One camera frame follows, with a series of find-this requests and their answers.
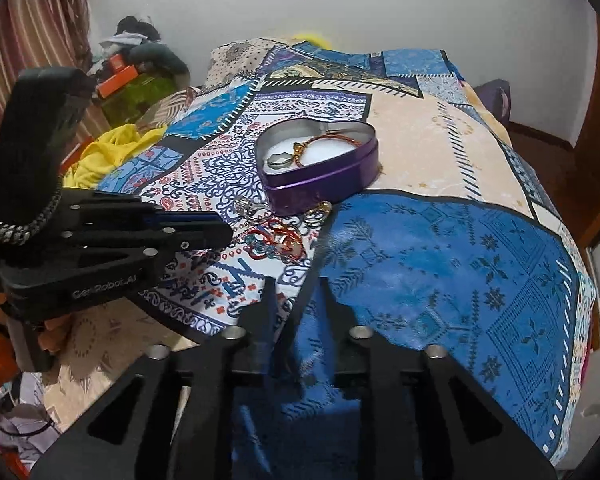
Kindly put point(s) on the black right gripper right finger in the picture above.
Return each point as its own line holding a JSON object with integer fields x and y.
{"x": 422, "y": 415}

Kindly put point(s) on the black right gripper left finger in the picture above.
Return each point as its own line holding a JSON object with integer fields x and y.
{"x": 169, "y": 415}

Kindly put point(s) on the fingers of the black left gripper closed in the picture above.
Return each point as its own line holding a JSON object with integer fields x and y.
{"x": 165, "y": 232}

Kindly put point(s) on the yellow cloth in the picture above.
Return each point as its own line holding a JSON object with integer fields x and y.
{"x": 109, "y": 152}

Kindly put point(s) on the green patterned cloth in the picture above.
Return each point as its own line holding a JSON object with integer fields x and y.
{"x": 133, "y": 100}

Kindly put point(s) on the orange box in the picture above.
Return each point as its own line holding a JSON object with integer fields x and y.
{"x": 116, "y": 81}

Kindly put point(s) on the purple heart-shaped tin box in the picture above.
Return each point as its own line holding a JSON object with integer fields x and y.
{"x": 292, "y": 190}

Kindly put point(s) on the red gold bangle in tin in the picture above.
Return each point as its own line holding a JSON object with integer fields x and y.
{"x": 322, "y": 148}

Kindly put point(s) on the dark clothes pile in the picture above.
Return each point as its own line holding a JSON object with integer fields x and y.
{"x": 140, "y": 43}

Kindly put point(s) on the blue patchwork bedspread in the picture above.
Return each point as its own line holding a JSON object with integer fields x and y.
{"x": 456, "y": 243}

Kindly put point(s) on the striped curtain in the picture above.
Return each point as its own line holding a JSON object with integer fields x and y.
{"x": 40, "y": 33}

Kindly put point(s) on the purple bag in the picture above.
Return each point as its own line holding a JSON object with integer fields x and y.
{"x": 496, "y": 98}

